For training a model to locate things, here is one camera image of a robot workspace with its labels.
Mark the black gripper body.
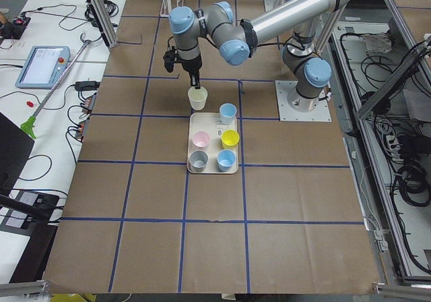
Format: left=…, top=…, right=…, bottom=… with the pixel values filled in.
left=181, top=57, right=202, bottom=76

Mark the white plastic cup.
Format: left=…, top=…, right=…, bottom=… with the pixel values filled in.
left=187, top=86, right=208, bottom=111

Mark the light blue plastic cup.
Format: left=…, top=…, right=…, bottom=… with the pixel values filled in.
left=219, top=103, right=237, bottom=125

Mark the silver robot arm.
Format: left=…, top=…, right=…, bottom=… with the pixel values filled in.
left=164, top=0, right=350, bottom=113

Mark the pink plastic cup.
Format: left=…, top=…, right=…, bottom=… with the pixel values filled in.
left=192, top=131, right=211, bottom=150

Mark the yellow plastic cup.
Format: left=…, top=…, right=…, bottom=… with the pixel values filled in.
left=221, top=129, right=240, bottom=150

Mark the grey plastic cup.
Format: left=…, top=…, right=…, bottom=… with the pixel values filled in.
left=189, top=150, right=209, bottom=173

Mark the cream serving tray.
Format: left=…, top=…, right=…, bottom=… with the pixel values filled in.
left=187, top=113, right=239, bottom=175

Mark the black power adapter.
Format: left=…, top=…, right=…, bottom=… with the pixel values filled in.
left=74, top=80, right=100, bottom=92

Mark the blue teach pendant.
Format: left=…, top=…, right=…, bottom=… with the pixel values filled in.
left=15, top=46, right=70, bottom=90

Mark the metal grabber stick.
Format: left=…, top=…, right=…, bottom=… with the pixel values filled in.
left=20, top=32, right=101, bottom=140

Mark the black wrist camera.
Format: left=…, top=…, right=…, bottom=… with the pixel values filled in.
left=163, top=46, right=177, bottom=73

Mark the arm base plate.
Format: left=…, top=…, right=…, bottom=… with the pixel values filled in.
left=275, top=80, right=332, bottom=123
left=264, top=0, right=284, bottom=12

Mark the aluminium frame post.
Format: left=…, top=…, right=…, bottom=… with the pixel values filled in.
left=86, top=0, right=118, bottom=49

